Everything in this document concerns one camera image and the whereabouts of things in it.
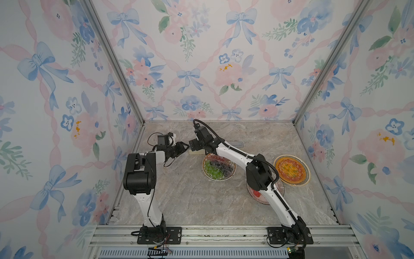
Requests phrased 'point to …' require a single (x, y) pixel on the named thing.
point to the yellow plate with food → (292, 170)
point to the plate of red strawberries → (257, 195)
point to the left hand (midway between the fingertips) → (187, 146)
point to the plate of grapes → (216, 168)
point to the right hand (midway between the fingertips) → (196, 139)
